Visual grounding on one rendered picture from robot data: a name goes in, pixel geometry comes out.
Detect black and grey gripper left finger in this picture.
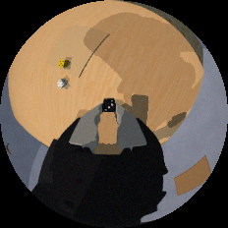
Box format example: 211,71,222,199
49,103,103,172

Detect tan square mat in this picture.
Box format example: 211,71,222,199
47,26,109,78

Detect yellow die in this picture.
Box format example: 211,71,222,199
58,60,69,68

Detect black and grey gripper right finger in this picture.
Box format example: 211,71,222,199
115,103,168,175

